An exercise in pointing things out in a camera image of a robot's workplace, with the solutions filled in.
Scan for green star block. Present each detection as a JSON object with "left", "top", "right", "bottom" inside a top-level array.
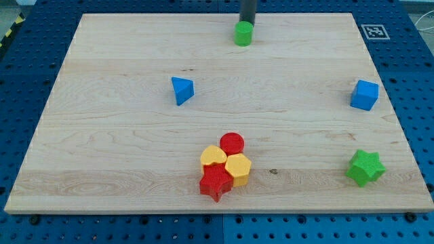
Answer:
[{"left": 345, "top": 149, "right": 387, "bottom": 187}]

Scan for white fiducial marker tag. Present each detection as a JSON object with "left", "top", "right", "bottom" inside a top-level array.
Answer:
[{"left": 361, "top": 24, "right": 390, "bottom": 40}]

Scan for blue cube block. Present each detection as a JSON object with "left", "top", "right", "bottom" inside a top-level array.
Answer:
[{"left": 350, "top": 80, "right": 379, "bottom": 111}]

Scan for wooden board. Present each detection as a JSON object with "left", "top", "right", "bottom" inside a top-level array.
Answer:
[{"left": 5, "top": 13, "right": 433, "bottom": 214}]

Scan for yellow heart block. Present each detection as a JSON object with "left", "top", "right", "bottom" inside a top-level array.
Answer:
[{"left": 200, "top": 145, "right": 227, "bottom": 174}]

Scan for yellow black hazard tape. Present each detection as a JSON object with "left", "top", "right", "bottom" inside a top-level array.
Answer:
[{"left": 1, "top": 12, "right": 26, "bottom": 50}]

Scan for blue triangle block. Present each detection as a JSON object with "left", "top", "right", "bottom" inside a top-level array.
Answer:
[{"left": 171, "top": 77, "right": 195, "bottom": 106}]

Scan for yellow pentagon block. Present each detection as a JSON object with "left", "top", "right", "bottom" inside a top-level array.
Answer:
[{"left": 225, "top": 153, "right": 252, "bottom": 187}]

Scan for red star block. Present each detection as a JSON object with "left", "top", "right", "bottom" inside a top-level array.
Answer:
[{"left": 199, "top": 163, "right": 233, "bottom": 202}]

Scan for white cable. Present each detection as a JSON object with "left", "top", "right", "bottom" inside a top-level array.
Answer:
[{"left": 414, "top": 9, "right": 434, "bottom": 56}]

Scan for red cylinder block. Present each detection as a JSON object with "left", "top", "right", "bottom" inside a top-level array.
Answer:
[{"left": 220, "top": 132, "right": 245, "bottom": 156}]

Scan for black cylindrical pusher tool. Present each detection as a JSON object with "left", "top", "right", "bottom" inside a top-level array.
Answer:
[{"left": 239, "top": 0, "right": 258, "bottom": 25}]

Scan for green cylinder block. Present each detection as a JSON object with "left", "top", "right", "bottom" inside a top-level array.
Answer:
[{"left": 234, "top": 21, "right": 254, "bottom": 47}]

